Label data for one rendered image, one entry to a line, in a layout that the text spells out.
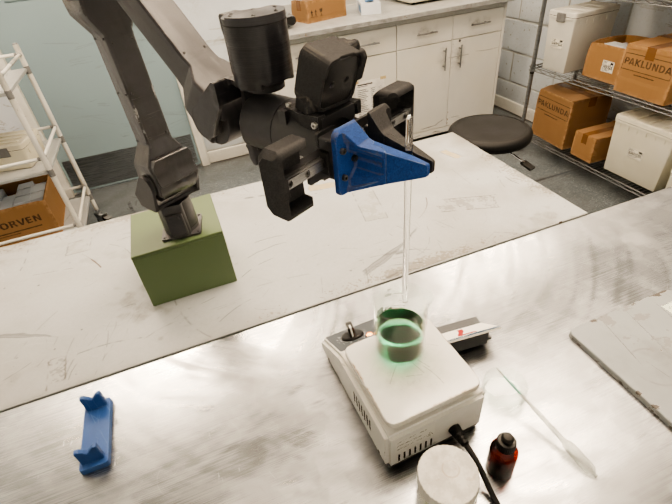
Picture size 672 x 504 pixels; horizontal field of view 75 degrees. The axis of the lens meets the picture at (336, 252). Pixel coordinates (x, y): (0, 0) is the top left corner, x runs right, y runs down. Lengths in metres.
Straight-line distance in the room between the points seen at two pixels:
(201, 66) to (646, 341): 0.67
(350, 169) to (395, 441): 0.29
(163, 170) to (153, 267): 0.17
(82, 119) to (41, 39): 0.49
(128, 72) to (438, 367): 0.54
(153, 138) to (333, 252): 0.37
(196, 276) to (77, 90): 2.65
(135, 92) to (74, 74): 2.66
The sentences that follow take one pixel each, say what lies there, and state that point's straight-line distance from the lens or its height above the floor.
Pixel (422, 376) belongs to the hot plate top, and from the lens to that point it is 0.53.
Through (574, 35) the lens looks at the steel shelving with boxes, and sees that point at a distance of 3.00.
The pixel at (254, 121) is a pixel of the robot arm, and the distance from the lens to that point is 0.45.
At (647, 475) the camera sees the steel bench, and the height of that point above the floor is 0.90.
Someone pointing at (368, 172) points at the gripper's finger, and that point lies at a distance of 0.38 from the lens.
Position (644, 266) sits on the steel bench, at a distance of 0.90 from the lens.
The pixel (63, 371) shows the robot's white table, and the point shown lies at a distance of 0.80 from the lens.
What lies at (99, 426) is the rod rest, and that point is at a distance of 0.69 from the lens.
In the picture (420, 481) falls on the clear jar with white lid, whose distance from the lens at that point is 0.48.
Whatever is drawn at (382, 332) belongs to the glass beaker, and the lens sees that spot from 0.50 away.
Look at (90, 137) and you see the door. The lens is 3.45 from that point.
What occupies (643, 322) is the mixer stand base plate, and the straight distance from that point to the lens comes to 0.78.
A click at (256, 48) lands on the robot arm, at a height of 1.33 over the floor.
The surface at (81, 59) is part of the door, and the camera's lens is 3.32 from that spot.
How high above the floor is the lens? 1.41
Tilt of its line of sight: 37 degrees down
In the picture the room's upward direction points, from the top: 6 degrees counter-clockwise
